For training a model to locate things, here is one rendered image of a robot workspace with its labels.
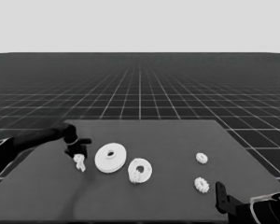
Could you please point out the white toothed gear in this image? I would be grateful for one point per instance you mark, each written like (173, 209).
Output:
(77, 161)
(198, 159)
(198, 186)
(133, 178)

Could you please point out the large thick white disc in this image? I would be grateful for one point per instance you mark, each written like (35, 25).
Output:
(103, 161)

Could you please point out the white round carrier with pins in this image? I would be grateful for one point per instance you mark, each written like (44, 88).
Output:
(147, 168)

